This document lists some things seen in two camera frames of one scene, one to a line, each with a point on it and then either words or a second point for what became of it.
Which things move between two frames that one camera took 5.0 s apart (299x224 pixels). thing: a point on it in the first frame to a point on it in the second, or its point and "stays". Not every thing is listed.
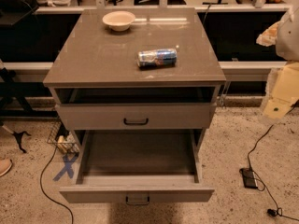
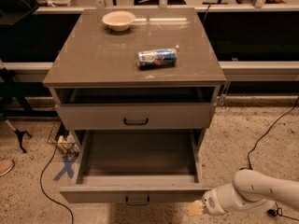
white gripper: x=289 y=39 to x=210 y=202
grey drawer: x=135 y=116 stays
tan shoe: x=6 y=164 stays
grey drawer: x=113 y=164 stays
